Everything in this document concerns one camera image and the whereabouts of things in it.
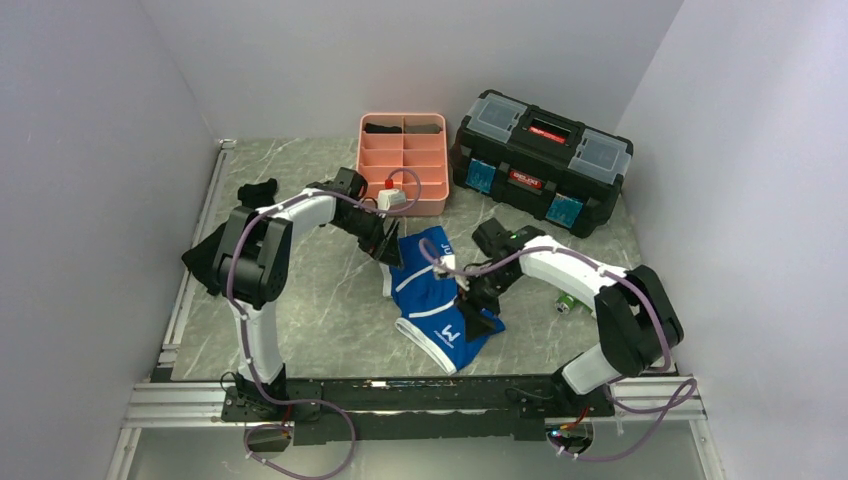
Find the green white tool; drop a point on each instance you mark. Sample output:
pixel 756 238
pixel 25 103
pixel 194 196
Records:
pixel 566 303

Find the black toolbox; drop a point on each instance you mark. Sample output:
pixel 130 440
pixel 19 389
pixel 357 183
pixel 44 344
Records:
pixel 556 169

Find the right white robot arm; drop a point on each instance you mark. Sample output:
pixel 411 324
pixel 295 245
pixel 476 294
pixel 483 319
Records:
pixel 637 324

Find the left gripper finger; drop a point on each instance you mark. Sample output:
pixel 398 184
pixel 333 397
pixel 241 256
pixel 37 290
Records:
pixel 392 237
pixel 382 253

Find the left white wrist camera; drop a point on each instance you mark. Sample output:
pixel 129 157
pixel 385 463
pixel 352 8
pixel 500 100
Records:
pixel 391 197

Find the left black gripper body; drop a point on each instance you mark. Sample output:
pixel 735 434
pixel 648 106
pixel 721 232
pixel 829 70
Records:
pixel 364 226

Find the blue underwear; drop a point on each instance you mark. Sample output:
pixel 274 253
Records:
pixel 429 314

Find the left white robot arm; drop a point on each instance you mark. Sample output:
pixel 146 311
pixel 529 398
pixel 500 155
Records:
pixel 253 260

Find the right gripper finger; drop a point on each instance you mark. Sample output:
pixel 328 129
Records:
pixel 489 321
pixel 477 323

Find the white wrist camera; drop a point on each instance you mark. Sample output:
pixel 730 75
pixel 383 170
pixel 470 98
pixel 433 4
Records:
pixel 447 269
pixel 391 197

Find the black underwear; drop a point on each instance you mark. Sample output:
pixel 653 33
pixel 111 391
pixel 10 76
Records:
pixel 199 259

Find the rolled grey cloth in tray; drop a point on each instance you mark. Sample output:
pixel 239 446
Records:
pixel 423 129

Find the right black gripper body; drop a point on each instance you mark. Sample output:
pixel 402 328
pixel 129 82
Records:
pixel 486 288

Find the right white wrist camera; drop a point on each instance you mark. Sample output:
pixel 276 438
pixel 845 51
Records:
pixel 447 269

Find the pink divided organizer tray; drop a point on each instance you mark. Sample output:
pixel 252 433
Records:
pixel 418 164

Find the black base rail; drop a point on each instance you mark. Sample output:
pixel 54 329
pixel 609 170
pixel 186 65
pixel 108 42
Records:
pixel 519 407

